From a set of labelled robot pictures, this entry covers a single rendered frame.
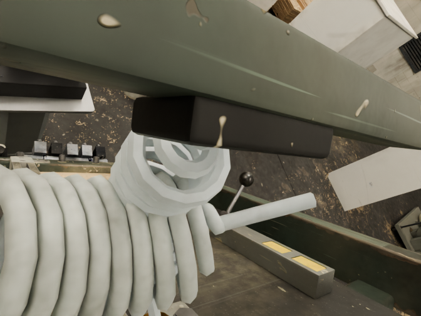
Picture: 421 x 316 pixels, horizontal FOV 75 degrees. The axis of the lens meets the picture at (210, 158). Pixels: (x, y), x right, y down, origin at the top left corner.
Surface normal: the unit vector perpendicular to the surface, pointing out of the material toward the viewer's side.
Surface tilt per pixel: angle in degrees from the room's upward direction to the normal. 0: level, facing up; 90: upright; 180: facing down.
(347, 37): 90
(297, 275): 90
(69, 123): 0
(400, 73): 90
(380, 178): 90
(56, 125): 0
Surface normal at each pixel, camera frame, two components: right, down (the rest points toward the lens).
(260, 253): -0.79, -0.06
